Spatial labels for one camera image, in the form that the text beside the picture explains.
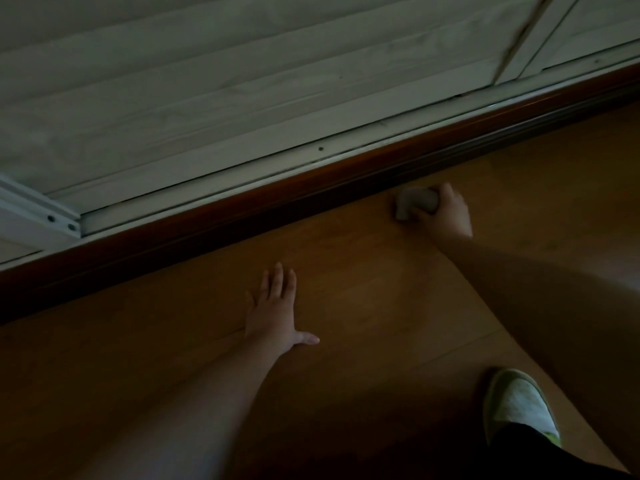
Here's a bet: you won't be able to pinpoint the person's left forearm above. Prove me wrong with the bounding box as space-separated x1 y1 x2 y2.
75 339 283 480

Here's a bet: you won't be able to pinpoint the green white sneaker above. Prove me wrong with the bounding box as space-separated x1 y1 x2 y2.
482 367 563 448

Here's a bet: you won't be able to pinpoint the grey cleaning cloth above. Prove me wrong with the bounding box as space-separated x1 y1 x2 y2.
395 187 441 222

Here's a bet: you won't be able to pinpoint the black shorts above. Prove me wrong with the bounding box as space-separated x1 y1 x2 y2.
487 422 636 480

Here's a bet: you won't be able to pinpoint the person's left hand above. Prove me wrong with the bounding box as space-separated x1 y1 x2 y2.
243 262 321 357

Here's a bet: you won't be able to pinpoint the person's right forearm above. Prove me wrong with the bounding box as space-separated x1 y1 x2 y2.
435 234 640 473

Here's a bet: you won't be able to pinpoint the person's right hand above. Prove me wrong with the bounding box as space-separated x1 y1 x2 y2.
417 182 474 241

